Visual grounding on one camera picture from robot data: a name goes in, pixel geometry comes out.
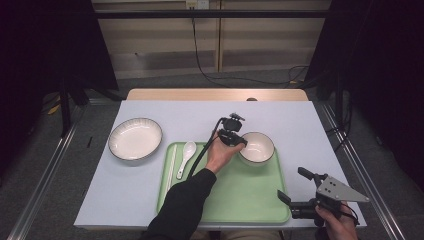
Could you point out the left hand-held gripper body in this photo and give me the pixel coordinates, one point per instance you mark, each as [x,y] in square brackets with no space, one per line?
[231,126]

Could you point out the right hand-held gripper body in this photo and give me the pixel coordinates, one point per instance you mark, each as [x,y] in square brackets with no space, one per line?
[335,190]

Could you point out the white bowl with dark rim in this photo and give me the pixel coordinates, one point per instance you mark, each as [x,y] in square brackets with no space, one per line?
[260,148]

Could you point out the green plastic tray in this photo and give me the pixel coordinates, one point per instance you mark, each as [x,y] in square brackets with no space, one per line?
[250,193]

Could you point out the white ceramic spoon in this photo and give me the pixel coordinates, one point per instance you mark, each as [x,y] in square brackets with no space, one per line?
[189,149]

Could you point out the white plate with dark rim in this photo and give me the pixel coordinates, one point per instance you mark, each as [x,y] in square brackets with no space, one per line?
[135,140]

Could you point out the person's left hand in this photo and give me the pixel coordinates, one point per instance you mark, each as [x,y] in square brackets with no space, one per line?
[220,156]

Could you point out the person's right hand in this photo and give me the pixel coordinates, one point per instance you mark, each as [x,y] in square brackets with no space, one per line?
[336,226]

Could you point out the white table board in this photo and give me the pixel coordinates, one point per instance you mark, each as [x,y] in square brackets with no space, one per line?
[200,113]

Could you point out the wooden table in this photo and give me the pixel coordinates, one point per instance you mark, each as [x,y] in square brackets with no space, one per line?
[200,94]

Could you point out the black metal stand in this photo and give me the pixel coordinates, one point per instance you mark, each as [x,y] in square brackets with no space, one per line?
[65,110]
[339,100]

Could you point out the black horizontal bar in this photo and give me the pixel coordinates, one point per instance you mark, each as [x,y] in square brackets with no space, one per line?
[210,14]

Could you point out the dark curtain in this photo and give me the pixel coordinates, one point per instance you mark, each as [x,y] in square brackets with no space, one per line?
[383,66]
[40,50]

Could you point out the yellow floor tape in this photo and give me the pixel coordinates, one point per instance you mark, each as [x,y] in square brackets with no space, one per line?
[54,108]

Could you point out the aluminium floor rail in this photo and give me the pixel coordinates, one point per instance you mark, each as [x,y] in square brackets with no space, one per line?
[361,166]
[43,173]

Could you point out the wooden wall post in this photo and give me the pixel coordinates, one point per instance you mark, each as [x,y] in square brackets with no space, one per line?
[219,40]

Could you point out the white wall socket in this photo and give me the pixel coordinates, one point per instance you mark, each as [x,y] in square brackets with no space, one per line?
[197,4]

